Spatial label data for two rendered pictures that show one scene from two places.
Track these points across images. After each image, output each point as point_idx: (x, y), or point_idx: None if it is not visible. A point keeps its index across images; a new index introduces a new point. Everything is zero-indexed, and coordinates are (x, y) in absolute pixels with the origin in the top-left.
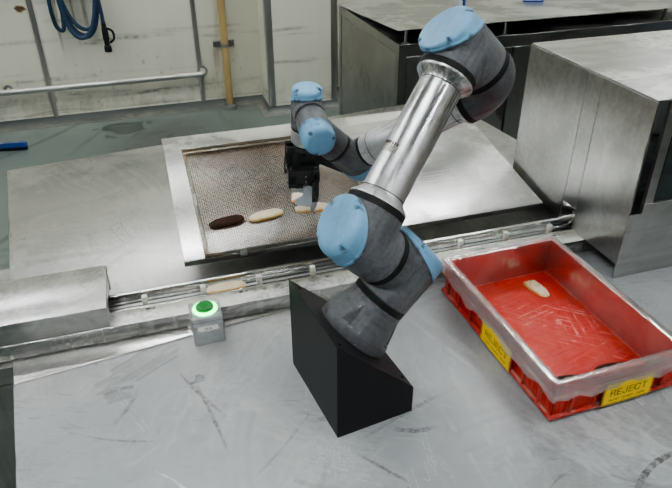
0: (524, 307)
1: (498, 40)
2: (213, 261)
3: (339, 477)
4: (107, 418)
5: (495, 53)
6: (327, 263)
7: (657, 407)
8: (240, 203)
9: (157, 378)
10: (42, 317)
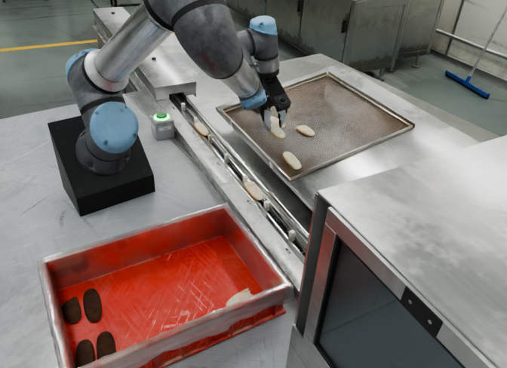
0: (207, 287)
1: None
2: (223, 118)
3: (32, 190)
4: None
5: None
6: (240, 164)
7: None
8: None
9: None
10: (145, 75)
